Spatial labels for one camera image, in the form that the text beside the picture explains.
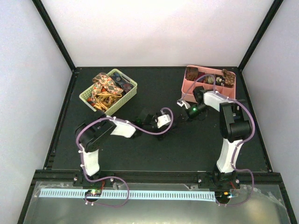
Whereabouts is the black necktie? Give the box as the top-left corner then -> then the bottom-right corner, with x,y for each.
169,120 -> 181,132

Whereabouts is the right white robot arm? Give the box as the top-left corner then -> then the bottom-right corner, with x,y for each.
177,86 -> 255,188

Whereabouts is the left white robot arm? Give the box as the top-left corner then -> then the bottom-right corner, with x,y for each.
75,107 -> 174,186

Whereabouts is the rolled olive tie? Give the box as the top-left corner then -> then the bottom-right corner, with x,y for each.
205,75 -> 216,84

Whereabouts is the rolled red tie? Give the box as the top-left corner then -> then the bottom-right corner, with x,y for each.
196,72 -> 205,79

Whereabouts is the rolled dark floral tie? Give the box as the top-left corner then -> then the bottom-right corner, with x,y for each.
215,75 -> 226,86

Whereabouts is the pink divided organizer box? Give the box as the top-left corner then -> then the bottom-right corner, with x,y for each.
181,65 -> 236,102

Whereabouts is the navy patterned necktie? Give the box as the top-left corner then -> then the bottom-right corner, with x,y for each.
110,72 -> 134,93

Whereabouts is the rolled brown dotted tie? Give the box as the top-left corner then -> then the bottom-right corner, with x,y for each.
222,69 -> 235,88

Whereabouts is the yellow necktie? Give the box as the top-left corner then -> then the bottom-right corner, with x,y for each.
92,91 -> 122,112

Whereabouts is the green plastic basket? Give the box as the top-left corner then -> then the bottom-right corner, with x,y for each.
79,69 -> 137,115

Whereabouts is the floral orange necktie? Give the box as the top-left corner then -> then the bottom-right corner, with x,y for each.
91,72 -> 123,100

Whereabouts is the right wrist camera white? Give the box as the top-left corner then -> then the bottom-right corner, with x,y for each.
177,100 -> 191,110

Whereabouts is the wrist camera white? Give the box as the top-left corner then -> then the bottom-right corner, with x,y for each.
177,100 -> 191,110
157,114 -> 171,129

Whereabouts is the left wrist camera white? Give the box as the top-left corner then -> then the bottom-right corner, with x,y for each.
157,114 -> 171,129

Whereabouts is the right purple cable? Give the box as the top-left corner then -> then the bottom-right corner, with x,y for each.
179,74 -> 256,207

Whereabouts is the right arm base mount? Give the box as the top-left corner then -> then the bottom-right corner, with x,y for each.
197,171 -> 240,191

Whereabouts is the black aluminium front rail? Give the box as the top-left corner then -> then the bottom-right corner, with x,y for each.
33,170 -> 283,185

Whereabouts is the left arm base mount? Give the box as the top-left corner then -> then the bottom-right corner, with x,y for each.
73,171 -> 116,189

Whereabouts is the light blue cable duct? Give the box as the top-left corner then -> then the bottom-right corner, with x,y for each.
39,189 -> 216,202

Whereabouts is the right black frame post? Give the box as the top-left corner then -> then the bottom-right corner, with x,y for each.
238,0 -> 284,71

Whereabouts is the black frame post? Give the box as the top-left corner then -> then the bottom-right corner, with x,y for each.
238,0 -> 284,71
32,0 -> 76,72

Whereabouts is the left black frame post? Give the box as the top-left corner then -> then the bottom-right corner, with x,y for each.
32,0 -> 76,72

